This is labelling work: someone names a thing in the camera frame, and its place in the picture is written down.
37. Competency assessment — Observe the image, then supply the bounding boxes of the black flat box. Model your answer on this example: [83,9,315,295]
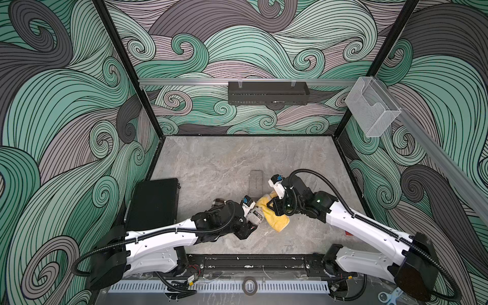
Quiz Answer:
[125,178,180,231]

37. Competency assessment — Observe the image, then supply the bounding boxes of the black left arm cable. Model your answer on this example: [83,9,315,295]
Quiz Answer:
[71,200,237,277]

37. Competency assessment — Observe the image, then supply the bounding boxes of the black corner frame post left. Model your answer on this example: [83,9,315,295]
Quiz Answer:
[92,0,165,141]

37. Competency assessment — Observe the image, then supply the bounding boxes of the blue scissors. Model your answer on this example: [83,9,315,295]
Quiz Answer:
[377,287,404,305]

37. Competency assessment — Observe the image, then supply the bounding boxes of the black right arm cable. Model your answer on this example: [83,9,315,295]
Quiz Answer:
[283,168,463,302]

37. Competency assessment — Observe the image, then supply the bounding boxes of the black tape roll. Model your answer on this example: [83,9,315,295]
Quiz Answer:
[241,277,258,296]

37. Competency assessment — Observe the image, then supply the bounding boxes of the black corner frame post right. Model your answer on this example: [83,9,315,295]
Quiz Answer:
[333,0,420,137]

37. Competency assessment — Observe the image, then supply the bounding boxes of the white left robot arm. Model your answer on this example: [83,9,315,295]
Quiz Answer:
[86,198,264,290]

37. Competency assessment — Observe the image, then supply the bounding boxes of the aluminium rail back wall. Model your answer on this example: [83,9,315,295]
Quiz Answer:
[139,78,357,87]

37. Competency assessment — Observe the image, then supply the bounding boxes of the yellow pink microfiber cloth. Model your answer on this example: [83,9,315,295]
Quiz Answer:
[256,191,290,232]

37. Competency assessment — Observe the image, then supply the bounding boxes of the black wall tray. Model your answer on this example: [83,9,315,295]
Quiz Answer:
[227,81,311,106]

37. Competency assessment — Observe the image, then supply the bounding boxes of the clear acrylic wall holder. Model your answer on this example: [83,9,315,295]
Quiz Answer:
[345,76,402,138]

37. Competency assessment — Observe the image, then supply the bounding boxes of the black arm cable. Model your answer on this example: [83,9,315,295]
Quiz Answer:
[283,168,463,302]
[71,200,237,277]

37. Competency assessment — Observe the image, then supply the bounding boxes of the aluminium rail wall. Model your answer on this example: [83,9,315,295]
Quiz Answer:
[373,78,487,224]
[139,78,357,87]

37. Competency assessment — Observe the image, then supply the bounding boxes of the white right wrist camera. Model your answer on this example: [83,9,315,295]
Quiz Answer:
[268,174,285,200]

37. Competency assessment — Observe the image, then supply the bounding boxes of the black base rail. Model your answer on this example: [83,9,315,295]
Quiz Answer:
[167,253,334,278]

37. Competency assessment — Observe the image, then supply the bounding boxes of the white perforated cable duct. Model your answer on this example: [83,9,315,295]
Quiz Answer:
[109,279,330,294]

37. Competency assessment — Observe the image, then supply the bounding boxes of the black corner frame post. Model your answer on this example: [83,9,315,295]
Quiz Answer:
[333,0,420,137]
[92,0,165,141]

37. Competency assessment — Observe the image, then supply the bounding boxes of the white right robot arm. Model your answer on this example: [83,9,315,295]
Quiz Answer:
[268,174,439,302]

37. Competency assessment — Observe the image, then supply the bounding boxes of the aluminium rail right wall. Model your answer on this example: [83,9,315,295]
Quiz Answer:
[373,78,487,224]

